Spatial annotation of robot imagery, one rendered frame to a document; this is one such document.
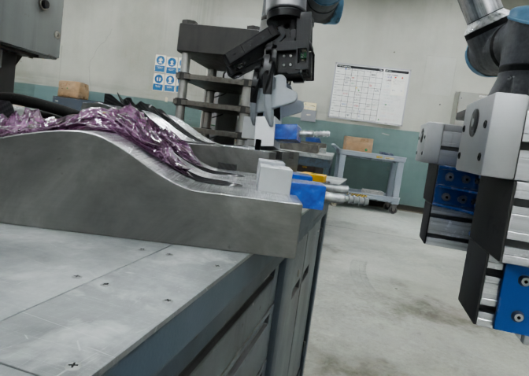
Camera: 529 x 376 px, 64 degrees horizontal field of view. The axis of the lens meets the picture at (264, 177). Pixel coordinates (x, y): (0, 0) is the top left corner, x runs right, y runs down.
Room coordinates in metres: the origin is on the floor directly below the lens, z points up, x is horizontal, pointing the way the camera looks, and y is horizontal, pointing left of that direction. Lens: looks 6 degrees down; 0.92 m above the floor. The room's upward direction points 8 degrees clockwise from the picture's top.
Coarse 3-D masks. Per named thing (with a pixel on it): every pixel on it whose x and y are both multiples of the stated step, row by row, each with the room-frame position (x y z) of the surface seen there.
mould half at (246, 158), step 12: (84, 108) 0.80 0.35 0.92; (108, 108) 0.78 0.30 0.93; (120, 108) 0.81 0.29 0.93; (156, 120) 0.88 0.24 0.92; (180, 120) 1.02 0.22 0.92; (180, 132) 0.91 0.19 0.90; (192, 132) 0.98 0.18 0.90; (192, 144) 0.74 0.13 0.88; (204, 144) 0.77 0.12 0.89; (204, 156) 0.73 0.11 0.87; (216, 156) 0.73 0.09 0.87; (228, 156) 0.72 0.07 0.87; (240, 156) 0.72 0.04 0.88; (252, 156) 0.71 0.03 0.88; (264, 156) 0.71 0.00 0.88; (288, 156) 0.85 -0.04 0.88; (240, 168) 0.72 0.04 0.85; (252, 168) 0.71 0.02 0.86
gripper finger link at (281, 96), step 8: (272, 80) 0.75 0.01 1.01; (280, 80) 0.76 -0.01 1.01; (272, 88) 0.75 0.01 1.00; (280, 88) 0.75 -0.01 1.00; (288, 88) 0.75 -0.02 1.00; (264, 96) 0.75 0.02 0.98; (272, 96) 0.75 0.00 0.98; (280, 96) 0.75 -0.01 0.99; (288, 96) 0.75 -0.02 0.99; (296, 96) 0.74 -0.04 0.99; (264, 104) 0.75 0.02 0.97; (272, 104) 0.74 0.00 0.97; (280, 104) 0.74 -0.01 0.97; (288, 104) 0.74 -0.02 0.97; (264, 112) 0.75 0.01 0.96; (272, 112) 0.75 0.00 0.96; (272, 120) 0.75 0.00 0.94
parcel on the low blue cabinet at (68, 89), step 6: (60, 84) 7.35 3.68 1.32; (66, 84) 7.33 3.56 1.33; (72, 84) 7.31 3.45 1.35; (78, 84) 7.31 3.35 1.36; (84, 84) 7.43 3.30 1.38; (60, 90) 7.35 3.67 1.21; (66, 90) 7.32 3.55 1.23; (72, 90) 7.30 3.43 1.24; (78, 90) 7.30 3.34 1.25; (84, 90) 7.44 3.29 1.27; (60, 96) 7.39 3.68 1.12; (66, 96) 7.34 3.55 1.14; (72, 96) 7.31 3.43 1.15; (78, 96) 7.30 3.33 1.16; (84, 96) 7.46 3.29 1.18
